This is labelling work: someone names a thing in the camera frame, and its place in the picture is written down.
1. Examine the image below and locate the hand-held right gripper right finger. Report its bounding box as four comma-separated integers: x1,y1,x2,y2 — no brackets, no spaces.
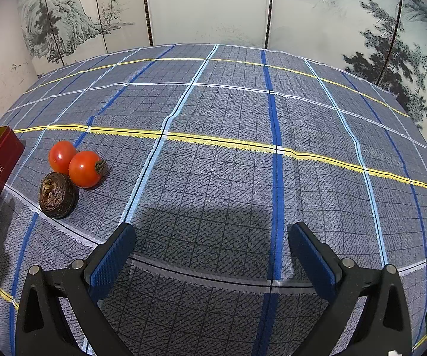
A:
288,222,412,356

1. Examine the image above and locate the blue plaid tablecloth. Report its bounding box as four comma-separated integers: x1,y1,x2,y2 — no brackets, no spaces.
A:
0,44,427,356

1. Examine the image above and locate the landscape painted folding screen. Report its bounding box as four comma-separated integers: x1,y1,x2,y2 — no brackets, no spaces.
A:
13,0,427,142

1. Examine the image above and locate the red tomato with stem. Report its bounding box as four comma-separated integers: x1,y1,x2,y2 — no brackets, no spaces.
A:
68,150,107,189

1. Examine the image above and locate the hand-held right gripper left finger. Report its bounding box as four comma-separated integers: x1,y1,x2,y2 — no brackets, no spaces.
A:
15,222,137,356

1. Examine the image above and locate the dark wrinkled passion fruit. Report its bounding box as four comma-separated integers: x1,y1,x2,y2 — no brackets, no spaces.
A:
38,171,80,219

